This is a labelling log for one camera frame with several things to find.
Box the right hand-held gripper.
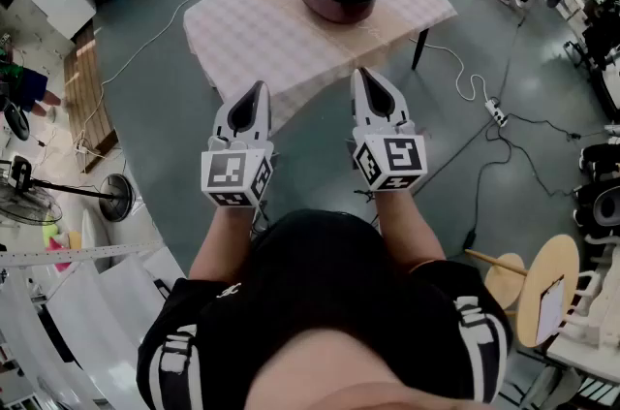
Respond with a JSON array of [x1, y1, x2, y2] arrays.
[[351, 67, 429, 193]]

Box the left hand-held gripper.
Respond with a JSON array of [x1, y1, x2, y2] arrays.
[[201, 80, 276, 209]]

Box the person's left forearm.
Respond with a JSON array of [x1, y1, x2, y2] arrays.
[[188, 204, 258, 281]]

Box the person's right forearm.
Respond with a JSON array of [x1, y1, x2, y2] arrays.
[[375, 189, 447, 273]]

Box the black table leg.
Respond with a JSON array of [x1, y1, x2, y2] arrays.
[[410, 27, 431, 71]]

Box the table with checked cloth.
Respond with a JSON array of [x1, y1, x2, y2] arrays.
[[182, 0, 459, 136]]

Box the black standing fan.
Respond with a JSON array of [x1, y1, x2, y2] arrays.
[[0, 155, 137, 228]]

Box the wooden pallet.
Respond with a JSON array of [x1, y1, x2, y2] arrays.
[[62, 17, 120, 174]]

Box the person's black shirt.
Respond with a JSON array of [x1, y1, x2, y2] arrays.
[[137, 208, 514, 410]]

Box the white oval tub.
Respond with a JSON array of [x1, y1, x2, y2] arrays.
[[41, 208, 98, 276]]

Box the white cabinet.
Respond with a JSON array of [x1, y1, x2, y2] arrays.
[[26, 0, 98, 41]]

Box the black round stool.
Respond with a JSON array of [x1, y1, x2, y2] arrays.
[[2, 102, 31, 142]]

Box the round wooden side table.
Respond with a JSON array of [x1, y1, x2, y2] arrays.
[[464, 233, 581, 349]]

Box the white panels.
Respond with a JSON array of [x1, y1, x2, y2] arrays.
[[0, 240, 188, 410]]

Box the open black white appliance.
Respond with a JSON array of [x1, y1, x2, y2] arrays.
[[573, 177, 620, 230]]

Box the person's chin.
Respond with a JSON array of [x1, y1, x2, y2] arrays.
[[241, 330, 485, 410]]

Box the clipboard with paper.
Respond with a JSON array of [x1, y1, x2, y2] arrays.
[[535, 274, 567, 346]]

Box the white wooden furniture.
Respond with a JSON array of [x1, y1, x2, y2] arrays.
[[546, 233, 620, 380]]

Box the white power cable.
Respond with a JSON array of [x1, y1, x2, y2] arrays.
[[409, 37, 490, 104]]

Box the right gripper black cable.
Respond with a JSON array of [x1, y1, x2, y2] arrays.
[[353, 188, 384, 225]]

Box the long white floor cable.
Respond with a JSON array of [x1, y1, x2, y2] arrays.
[[72, 0, 229, 147]]

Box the black floor cable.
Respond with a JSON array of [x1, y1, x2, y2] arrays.
[[462, 111, 582, 252]]

